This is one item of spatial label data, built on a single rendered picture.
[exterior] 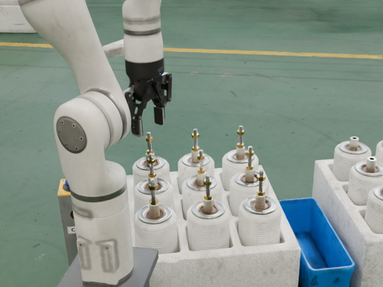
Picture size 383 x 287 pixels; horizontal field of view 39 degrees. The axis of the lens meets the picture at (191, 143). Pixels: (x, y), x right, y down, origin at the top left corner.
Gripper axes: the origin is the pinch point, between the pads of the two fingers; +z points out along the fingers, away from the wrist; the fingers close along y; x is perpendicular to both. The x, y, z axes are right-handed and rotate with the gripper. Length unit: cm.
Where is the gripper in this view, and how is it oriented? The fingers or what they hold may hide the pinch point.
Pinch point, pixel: (148, 123)
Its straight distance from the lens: 110.6
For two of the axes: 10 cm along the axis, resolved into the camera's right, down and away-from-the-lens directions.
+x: -8.1, -2.4, 5.4
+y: 5.9, -3.7, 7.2
